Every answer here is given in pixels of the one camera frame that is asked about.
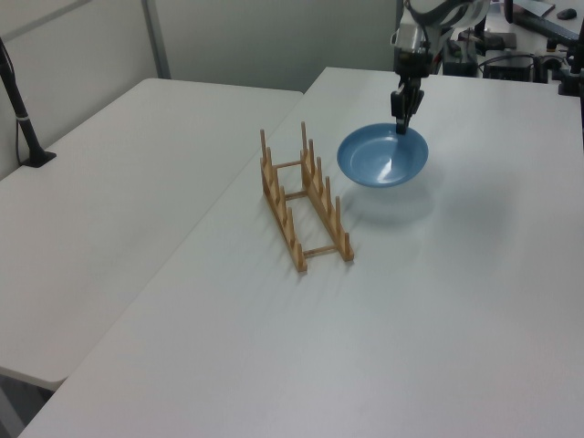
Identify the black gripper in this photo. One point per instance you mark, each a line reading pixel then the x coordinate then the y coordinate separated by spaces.
pixel 410 64

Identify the blue plate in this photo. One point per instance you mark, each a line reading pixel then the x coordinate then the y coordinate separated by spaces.
pixel 374 159

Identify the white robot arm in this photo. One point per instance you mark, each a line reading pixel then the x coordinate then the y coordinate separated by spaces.
pixel 451 13

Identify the wooden plate rack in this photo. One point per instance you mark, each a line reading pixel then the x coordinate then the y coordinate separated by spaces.
pixel 347 253

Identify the black electronics box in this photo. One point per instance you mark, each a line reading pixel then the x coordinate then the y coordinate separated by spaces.
pixel 508 68

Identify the black computer mouse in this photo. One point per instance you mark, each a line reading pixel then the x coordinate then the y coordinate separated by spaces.
pixel 567 13

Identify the black pole with clamp base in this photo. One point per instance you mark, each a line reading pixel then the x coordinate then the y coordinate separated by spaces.
pixel 28 132

